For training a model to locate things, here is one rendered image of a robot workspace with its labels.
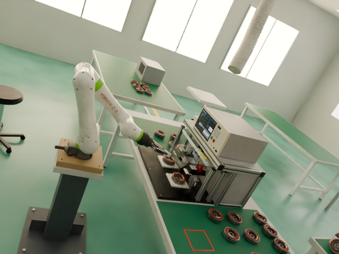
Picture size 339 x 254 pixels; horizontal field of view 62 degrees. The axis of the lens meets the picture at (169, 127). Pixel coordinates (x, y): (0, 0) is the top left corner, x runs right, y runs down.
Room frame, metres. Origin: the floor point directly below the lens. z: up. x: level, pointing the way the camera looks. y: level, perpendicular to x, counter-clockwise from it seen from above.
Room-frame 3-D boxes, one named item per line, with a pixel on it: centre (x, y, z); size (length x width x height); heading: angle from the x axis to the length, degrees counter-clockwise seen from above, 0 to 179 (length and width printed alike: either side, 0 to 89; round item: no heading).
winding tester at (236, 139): (2.17, -0.46, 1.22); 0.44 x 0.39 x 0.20; 29
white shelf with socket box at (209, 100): (3.09, -0.24, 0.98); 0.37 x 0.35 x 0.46; 29
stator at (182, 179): (1.92, -0.23, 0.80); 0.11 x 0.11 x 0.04
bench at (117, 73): (4.20, 0.81, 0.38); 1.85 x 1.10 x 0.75; 29
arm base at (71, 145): (1.67, 0.53, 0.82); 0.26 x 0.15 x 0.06; 120
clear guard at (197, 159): (1.86, -0.26, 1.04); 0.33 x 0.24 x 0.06; 119
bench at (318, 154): (5.35, -2.15, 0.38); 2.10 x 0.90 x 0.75; 29
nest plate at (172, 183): (1.92, -0.23, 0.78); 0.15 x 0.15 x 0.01; 29
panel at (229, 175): (2.14, -0.39, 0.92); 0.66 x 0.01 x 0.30; 29
